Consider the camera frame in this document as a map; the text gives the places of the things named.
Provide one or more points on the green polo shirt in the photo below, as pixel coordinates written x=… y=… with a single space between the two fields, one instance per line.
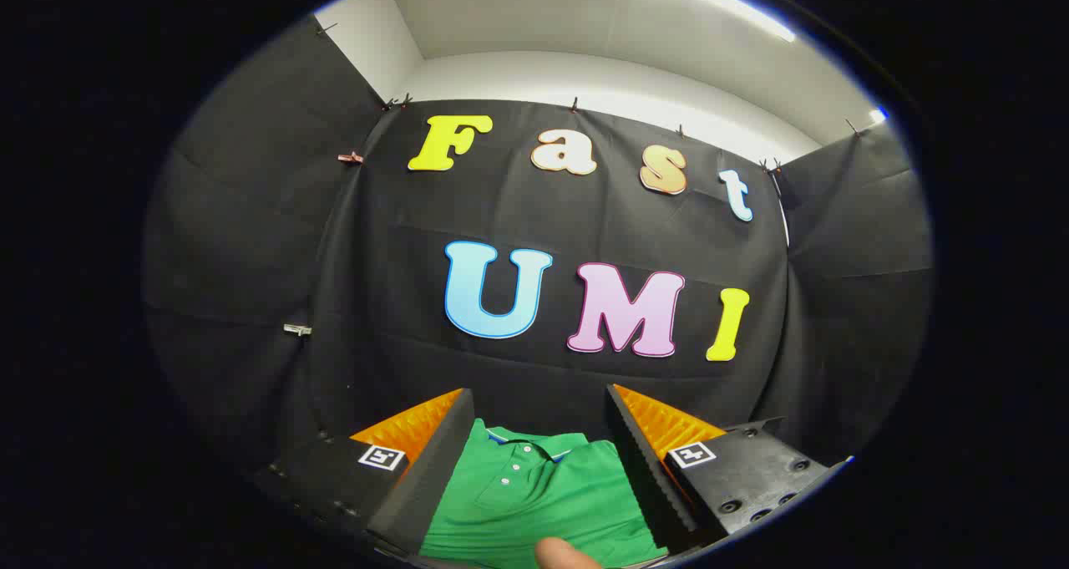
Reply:
x=518 y=510

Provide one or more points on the silver clip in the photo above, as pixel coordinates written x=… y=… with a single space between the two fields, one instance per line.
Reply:
x=297 y=329

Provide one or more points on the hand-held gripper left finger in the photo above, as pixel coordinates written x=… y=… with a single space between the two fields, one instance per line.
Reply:
x=434 y=469

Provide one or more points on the row of black clips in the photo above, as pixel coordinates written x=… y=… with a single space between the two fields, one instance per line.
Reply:
x=575 y=104

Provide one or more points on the pink clip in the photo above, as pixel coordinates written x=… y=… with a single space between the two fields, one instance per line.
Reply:
x=351 y=158

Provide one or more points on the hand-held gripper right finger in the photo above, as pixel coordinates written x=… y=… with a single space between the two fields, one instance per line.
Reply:
x=647 y=477

